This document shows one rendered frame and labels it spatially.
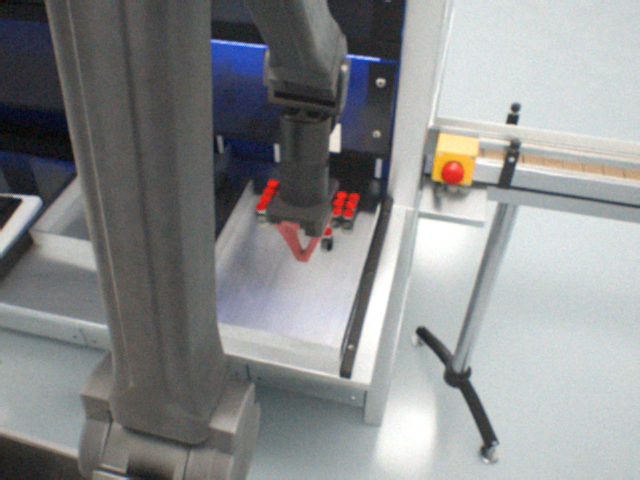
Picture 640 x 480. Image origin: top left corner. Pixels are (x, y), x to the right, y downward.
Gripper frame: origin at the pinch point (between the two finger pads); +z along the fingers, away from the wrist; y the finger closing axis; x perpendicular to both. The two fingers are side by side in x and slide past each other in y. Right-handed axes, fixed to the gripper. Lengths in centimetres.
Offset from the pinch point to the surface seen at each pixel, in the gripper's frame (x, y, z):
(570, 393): -69, 78, 97
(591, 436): -74, 64, 99
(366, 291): -7.2, 13.8, 15.7
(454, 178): -18.4, 32.7, 3.0
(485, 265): -30, 57, 38
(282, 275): 7.6, 15.7, 17.2
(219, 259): 19.5, 16.7, 17.0
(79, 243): 44.1, 12.2, 15.3
